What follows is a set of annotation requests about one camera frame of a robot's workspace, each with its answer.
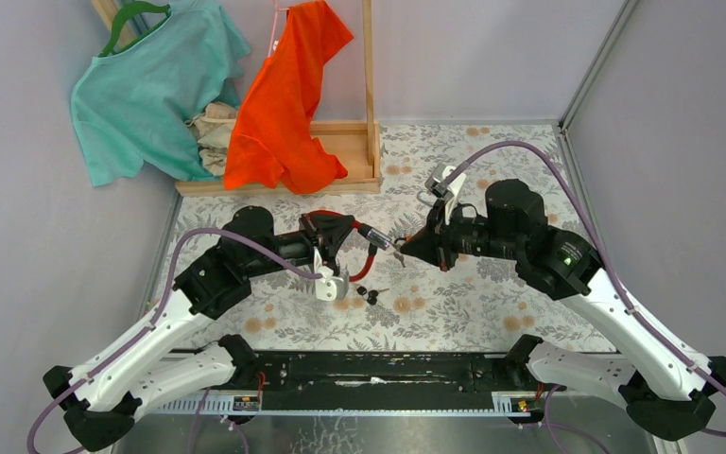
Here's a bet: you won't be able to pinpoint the pink clothes hanger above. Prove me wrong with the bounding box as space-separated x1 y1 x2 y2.
267 0 288 58

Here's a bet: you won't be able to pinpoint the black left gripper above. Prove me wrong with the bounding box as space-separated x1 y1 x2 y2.
244 215 356 280

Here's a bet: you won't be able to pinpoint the green clothes hanger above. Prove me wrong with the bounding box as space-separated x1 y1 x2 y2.
93 1 171 58

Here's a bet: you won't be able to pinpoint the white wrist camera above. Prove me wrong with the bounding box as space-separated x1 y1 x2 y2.
425 164 466 225
312 248 350 302

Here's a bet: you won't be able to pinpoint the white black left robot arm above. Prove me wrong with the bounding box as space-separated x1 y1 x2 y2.
43 206 361 452

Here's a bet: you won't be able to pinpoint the teal shirt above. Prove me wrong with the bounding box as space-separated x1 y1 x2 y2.
71 1 251 187

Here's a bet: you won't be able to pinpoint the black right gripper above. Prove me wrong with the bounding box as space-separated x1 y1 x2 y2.
400 195 521 271

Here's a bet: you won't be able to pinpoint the aluminium frame rail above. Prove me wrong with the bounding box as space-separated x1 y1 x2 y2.
559 0 642 134

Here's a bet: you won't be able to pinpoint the floral table mat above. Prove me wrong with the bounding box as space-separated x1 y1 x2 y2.
171 125 612 352

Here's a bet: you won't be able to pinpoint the black headed keys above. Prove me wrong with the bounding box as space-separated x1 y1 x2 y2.
354 286 389 306

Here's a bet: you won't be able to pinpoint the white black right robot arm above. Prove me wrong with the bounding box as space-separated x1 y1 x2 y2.
400 180 726 441

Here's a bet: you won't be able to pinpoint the beige crumpled cloth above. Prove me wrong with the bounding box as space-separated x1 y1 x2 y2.
185 102 237 177

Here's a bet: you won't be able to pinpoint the brass padlock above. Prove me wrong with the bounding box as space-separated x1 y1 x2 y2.
416 192 435 207

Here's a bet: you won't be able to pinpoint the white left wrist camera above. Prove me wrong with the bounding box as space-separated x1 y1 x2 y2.
312 248 350 302

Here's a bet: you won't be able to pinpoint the orange shirt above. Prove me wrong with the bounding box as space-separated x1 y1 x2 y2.
222 1 354 194

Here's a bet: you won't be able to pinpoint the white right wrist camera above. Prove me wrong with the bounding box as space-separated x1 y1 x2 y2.
425 164 466 225

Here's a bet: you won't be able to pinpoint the red cable lock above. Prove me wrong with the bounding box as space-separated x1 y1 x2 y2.
304 209 395 285

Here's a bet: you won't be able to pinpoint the wooden clothes rack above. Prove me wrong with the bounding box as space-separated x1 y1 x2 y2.
91 0 383 198

